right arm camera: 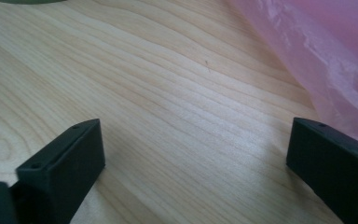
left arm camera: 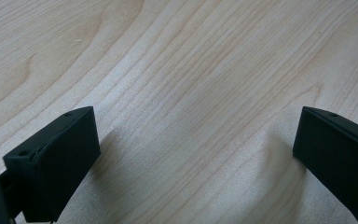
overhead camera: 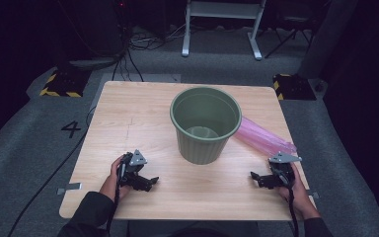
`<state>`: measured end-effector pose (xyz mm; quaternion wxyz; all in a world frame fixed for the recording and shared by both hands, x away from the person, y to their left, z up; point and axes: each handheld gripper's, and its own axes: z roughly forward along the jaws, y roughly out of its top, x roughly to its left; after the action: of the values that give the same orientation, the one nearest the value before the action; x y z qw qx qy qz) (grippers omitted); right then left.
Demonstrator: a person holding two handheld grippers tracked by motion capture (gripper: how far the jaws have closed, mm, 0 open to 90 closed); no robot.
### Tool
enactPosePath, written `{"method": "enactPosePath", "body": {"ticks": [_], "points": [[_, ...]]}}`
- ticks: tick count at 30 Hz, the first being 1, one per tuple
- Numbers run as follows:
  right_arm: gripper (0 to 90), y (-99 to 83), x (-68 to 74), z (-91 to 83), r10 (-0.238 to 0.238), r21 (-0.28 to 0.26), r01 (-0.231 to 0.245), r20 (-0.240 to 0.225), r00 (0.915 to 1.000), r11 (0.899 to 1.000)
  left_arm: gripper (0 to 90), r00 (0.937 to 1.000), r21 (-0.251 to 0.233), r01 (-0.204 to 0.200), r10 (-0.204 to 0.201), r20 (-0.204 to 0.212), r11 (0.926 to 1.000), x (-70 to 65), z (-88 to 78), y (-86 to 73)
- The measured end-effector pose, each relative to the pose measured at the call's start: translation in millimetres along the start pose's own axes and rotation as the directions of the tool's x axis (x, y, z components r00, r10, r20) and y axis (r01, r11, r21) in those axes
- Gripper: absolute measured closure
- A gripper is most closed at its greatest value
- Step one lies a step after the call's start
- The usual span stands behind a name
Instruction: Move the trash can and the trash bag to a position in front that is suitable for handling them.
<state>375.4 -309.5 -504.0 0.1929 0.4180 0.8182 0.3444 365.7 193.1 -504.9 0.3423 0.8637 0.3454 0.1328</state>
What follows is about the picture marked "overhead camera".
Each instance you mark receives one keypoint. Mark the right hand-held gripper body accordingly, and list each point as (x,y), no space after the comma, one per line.
(281,173)

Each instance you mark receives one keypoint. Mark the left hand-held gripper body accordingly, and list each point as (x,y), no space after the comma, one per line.
(133,163)

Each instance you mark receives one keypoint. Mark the pink plastic bag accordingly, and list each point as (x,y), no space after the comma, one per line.
(260,136)

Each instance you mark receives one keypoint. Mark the green plastic bin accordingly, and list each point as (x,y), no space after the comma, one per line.
(199,149)

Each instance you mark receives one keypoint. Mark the person's right hand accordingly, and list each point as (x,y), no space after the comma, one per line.
(301,194)

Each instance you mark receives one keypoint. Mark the person's left hand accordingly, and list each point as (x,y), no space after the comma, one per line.
(110,184)

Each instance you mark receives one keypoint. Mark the small grey tape piece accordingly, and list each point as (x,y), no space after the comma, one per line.
(314,195)

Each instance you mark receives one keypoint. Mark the grey tape strip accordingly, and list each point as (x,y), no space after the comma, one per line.
(69,188)

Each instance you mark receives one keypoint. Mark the yellow black striped base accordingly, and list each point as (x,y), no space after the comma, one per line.
(294,87)
(64,84)

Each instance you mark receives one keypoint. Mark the black tripod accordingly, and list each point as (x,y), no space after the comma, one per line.
(288,34)

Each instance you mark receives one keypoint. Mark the grey curtain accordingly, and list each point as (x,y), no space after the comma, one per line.
(327,39)

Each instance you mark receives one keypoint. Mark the dark equipment cabinet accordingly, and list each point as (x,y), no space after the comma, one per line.
(95,26)

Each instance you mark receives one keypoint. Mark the white metal stand frame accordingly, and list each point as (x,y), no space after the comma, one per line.
(222,10)

